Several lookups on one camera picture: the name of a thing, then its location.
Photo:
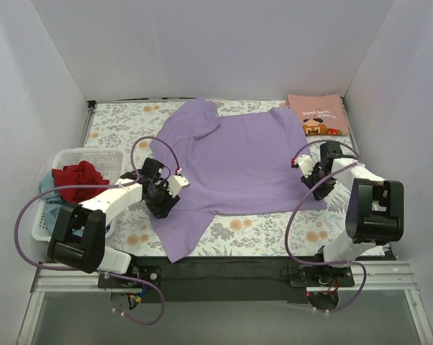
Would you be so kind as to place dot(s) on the white plastic laundry basket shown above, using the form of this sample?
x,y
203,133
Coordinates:
x,y
110,162

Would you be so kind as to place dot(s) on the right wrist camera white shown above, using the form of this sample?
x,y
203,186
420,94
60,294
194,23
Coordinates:
x,y
304,163

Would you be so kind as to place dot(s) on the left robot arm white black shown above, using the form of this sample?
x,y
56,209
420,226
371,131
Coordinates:
x,y
79,236

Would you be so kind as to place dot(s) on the red t shirt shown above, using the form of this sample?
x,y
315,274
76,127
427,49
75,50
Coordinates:
x,y
84,173

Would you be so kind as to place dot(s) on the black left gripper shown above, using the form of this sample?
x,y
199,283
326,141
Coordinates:
x,y
162,201

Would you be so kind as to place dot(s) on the folded pink printed t shirt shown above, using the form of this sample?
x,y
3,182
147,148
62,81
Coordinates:
x,y
320,115

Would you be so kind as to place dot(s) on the purple t shirt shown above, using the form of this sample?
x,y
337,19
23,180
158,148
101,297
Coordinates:
x,y
236,165

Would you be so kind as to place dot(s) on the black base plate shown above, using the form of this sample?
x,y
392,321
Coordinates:
x,y
212,279

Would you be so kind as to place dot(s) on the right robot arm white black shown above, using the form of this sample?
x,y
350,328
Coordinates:
x,y
375,211

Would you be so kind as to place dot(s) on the blue t shirt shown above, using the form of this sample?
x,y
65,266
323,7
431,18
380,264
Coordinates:
x,y
53,201

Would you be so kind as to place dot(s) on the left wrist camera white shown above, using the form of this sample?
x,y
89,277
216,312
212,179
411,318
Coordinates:
x,y
177,182

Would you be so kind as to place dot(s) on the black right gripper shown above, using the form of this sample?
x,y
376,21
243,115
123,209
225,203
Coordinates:
x,y
318,184

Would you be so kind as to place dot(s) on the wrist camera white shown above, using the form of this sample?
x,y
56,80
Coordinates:
x,y
304,163
177,182

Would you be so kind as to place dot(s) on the aluminium frame rail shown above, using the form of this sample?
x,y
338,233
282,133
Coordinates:
x,y
381,275

